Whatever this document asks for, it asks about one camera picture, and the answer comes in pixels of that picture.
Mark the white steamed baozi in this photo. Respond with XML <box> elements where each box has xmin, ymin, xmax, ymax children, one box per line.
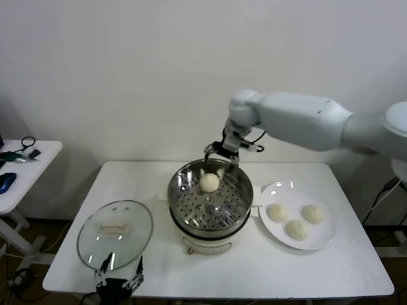
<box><xmin>267</xmin><ymin>203</ymin><xmax>289</xmax><ymax>222</ymax></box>
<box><xmin>199</xmin><ymin>172</ymin><xmax>220</xmax><ymax>194</ymax></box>
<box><xmin>285</xmin><ymin>219</ymin><xmax>310</xmax><ymax>241</ymax></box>
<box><xmin>301</xmin><ymin>205</ymin><xmax>326</xmax><ymax>224</ymax></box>

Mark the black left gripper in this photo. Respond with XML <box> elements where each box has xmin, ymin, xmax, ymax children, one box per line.
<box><xmin>94</xmin><ymin>252</ymin><xmax>146</xmax><ymax>305</ymax></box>

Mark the white round plate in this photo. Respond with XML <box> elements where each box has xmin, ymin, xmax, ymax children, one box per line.
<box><xmin>258</xmin><ymin>181</ymin><xmax>336</xmax><ymax>252</ymax></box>

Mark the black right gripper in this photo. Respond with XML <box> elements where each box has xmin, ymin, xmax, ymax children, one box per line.
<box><xmin>203</xmin><ymin>124</ymin><xmax>246</xmax><ymax>166</ymax></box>

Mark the white floor power strip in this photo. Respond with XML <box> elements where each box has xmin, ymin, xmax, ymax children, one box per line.
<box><xmin>9</xmin><ymin>273</ymin><xmax>29</xmax><ymax>288</ymax></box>

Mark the perforated steel steamer basket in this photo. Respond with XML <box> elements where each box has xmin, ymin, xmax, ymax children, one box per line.
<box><xmin>167</xmin><ymin>158</ymin><xmax>254</xmax><ymax>239</ymax></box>

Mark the green handled tool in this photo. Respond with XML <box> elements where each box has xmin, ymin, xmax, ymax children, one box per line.
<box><xmin>0</xmin><ymin>151</ymin><xmax>38</xmax><ymax>163</ymax></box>

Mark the white side table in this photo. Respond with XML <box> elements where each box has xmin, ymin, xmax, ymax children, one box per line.
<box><xmin>0</xmin><ymin>140</ymin><xmax>64</xmax><ymax>264</ymax></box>

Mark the round glass pot lid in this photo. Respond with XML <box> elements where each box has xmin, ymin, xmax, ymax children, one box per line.
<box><xmin>76</xmin><ymin>200</ymin><xmax>154</xmax><ymax>272</ymax></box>

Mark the black power adapter cable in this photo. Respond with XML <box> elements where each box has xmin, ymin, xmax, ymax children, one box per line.
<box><xmin>362</xmin><ymin>177</ymin><xmax>407</xmax><ymax>225</ymax></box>

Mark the blue computer mouse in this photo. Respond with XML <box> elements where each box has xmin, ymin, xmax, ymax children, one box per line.
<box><xmin>0</xmin><ymin>173</ymin><xmax>17</xmax><ymax>194</ymax></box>

